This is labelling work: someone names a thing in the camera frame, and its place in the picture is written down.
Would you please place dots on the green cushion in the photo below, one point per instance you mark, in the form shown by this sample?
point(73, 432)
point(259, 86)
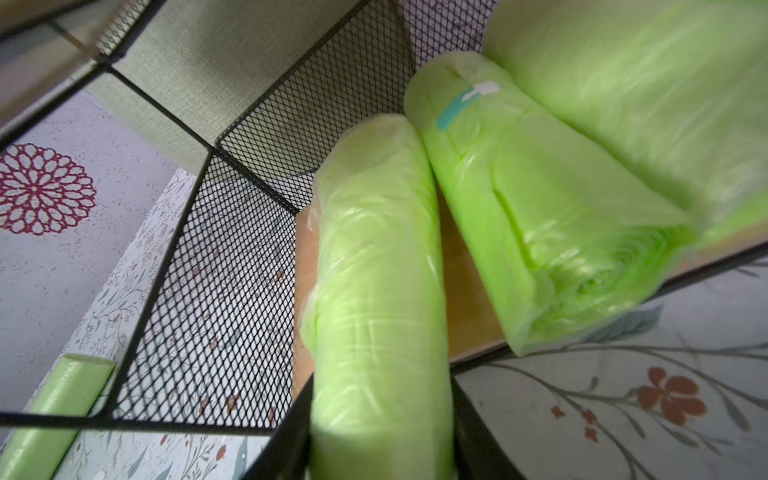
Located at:
point(275, 83)

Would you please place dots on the green roll front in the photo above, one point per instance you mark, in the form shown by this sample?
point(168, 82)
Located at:
point(676, 90)

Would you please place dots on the green roll diagonal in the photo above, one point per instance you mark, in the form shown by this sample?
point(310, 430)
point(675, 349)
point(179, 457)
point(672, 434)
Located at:
point(563, 236)

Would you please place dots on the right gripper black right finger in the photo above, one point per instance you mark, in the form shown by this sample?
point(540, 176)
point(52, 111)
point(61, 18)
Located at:
point(477, 454)

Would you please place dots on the green roll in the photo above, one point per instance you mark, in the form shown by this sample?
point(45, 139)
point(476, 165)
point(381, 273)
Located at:
point(375, 322)
point(676, 90)
point(71, 390)

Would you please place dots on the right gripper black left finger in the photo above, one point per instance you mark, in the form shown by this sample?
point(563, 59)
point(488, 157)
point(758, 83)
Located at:
point(287, 453)

